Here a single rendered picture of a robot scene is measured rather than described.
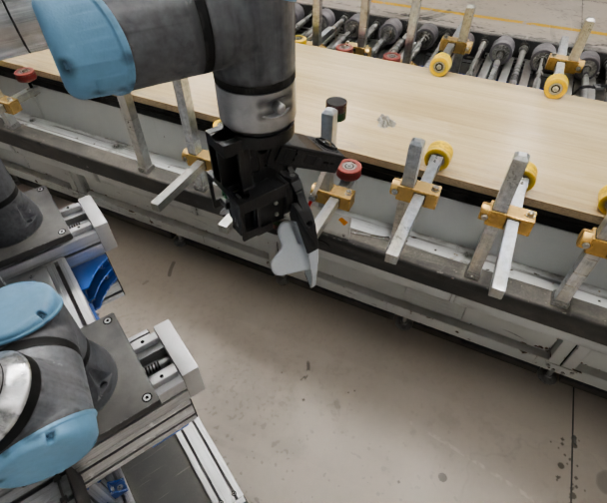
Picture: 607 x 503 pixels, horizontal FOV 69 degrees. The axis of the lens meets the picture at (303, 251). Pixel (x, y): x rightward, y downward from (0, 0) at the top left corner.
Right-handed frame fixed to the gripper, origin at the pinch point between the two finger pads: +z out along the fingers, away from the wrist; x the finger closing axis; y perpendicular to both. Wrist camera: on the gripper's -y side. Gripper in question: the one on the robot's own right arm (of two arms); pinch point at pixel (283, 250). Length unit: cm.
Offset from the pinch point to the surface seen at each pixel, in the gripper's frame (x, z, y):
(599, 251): 17, 38, -83
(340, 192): -46, 45, -52
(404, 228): -17, 36, -48
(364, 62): -107, 42, -115
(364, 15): -126, 30, -131
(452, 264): -13, 62, -71
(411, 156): -28, 25, -60
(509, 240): 2, 36, -66
